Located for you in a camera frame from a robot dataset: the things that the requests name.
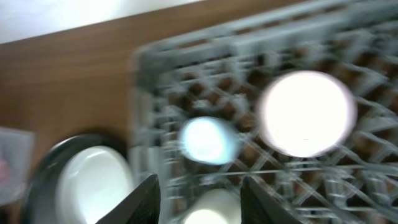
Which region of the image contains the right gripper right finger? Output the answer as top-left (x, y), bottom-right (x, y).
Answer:
top-left (240, 177), bottom-right (301, 224)

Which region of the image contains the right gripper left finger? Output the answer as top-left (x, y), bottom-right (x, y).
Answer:
top-left (96, 174), bottom-right (161, 224)

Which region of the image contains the cream white cup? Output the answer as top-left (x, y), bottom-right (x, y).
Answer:
top-left (182, 189), bottom-right (241, 224)

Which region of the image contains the light blue plate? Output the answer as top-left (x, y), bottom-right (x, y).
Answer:
top-left (55, 146), bottom-right (136, 224)

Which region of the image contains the blue cup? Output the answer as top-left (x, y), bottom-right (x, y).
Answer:
top-left (178, 116), bottom-right (243, 166)

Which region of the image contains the pink bowl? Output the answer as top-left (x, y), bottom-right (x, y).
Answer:
top-left (256, 70), bottom-right (358, 157)

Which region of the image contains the grey dishwasher rack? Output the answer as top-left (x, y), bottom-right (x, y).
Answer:
top-left (130, 1), bottom-right (397, 223)

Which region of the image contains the round black serving tray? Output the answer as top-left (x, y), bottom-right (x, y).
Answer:
top-left (19, 133), bottom-right (127, 224)

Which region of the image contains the clear plastic bin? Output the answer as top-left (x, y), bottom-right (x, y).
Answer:
top-left (1, 127), bottom-right (35, 205)

